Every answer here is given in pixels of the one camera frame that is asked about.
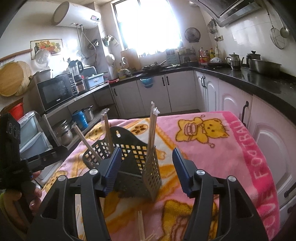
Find person's left hand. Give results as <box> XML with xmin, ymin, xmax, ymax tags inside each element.
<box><xmin>28</xmin><ymin>170</ymin><xmax>43</xmax><ymax>216</ymax></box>

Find grey plastic drawer unit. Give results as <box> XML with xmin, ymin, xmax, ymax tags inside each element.
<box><xmin>18</xmin><ymin>111</ymin><xmax>53</xmax><ymax>160</ymax></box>

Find red plastic bucket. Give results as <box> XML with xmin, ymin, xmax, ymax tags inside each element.
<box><xmin>9</xmin><ymin>102</ymin><xmax>24</xmax><ymax>121</ymax></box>

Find stacked steel pots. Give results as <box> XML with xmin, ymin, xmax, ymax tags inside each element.
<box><xmin>53</xmin><ymin>120</ymin><xmax>73</xmax><ymax>146</ymax></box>

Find pink cartoon fleece blanket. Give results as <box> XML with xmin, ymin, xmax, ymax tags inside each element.
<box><xmin>41</xmin><ymin>111</ymin><xmax>281</xmax><ymax>241</ymax></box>

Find wrapped chopsticks left compartment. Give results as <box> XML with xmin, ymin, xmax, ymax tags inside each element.
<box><xmin>71</xmin><ymin>122</ymin><xmax>102</xmax><ymax>163</ymax></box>

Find wrapped chopsticks compartment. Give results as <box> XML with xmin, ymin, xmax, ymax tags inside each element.
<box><xmin>147</xmin><ymin>101</ymin><xmax>160</xmax><ymax>155</ymax></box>
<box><xmin>102</xmin><ymin>111</ymin><xmax>114</xmax><ymax>154</ymax></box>
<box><xmin>71</xmin><ymin>122</ymin><xmax>102</xmax><ymax>163</ymax></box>

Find bare wooden chopstick pair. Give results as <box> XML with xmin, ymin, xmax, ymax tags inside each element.
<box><xmin>137</xmin><ymin>210</ymin><xmax>145</xmax><ymax>241</ymax></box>

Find blue canister on shelf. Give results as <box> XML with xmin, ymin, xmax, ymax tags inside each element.
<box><xmin>72</xmin><ymin>110</ymin><xmax>88</xmax><ymax>131</ymax></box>

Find black microwave oven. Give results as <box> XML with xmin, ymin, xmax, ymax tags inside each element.
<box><xmin>37</xmin><ymin>72</ymin><xmax>78</xmax><ymax>112</ymax></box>

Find black plastic utensil caddy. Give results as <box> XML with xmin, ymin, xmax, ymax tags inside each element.
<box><xmin>82</xmin><ymin>126</ymin><xmax>162</xmax><ymax>202</ymax></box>

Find round wooden cutting board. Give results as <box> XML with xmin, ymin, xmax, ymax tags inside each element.
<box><xmin>0</xmin><ymin>61</ymin><xmax>32</xmax><ymax>97</ymax></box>

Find wrapped chopsticks middle compartment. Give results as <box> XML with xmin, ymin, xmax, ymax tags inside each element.
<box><xmin>102</xmin><ymin>111</ymin><xmax>114</xmax><ymax>154</ymax></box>

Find white storage box on shelf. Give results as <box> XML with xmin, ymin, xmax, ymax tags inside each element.
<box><xmin>84</xmin><ymin>73</ymin><xmax>104</xmax><ymax>90</ymax></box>

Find blender with black base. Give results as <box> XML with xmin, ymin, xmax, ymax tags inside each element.
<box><xmin>68</xmin><ymin>60</ymin><xmax>86</xmax><ymax>93</ymax></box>

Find wrapped chopsticks right compartment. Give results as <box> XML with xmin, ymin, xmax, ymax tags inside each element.
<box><xmin>147</xmin><ymin>101</ymin><xmax>160</xmax><ymax>155</ymax></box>

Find steel basin on counter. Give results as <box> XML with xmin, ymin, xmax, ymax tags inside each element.
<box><xmin>248</xmin><ymin>59</ymin><xmax>281</xmax><ymax>74</ymax></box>

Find steel kettle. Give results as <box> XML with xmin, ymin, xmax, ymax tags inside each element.
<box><xmin>225</xmin><ymin>53</ymin><xmax>244</xmax><ymax>70</ymax></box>

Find blue hanging basket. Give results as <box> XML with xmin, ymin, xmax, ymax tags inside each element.
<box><xmin>140</xmin><ymin>78</ymin><xmax>154</xmax><ymax>88</ymax></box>

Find black kettle pot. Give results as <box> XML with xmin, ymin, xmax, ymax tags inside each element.
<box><xmin>246</xmin><ymin>51</ymin><xmax>261</xmax><ymax>68</ymax></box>

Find white water heater tank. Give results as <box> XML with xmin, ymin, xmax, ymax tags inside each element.
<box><xmin>51</xmin><ymin>1</ymin><xmax>101</xmax><ymax>29</ymax></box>

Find black frying pan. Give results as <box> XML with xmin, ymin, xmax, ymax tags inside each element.
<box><xmin>142</xmin><ymin>60</ymin><xmax>166</xmax><ymax>73</ymax></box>

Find hanging steel ladle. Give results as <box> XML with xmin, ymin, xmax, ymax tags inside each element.
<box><xmin>278</xmin><ymin>15</ymin><xmax>290</xmax><ymax>39</ymax></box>

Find black range hood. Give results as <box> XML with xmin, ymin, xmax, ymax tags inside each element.
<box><xmin>193</xmin><ymin>0</ymin><xmax>262</xmax><ymax>27</ymax></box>

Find fruit picture on wall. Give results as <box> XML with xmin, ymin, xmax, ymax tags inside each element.
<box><xmin>30</xmin><ymin>39</ymin><xmax>63</xmax><ymax>60</ymax></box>

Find hanging wire strainer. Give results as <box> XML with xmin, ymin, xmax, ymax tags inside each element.
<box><xmin>266</xmin><ymin>9</ymin><xmax>285</xmax><ymax>50</ymax></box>

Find small wall fan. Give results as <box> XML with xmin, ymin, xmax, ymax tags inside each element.
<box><xmin>184</xmin><ymin>27</ymin><xmax>201</xmax><ymax>43</ymax></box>

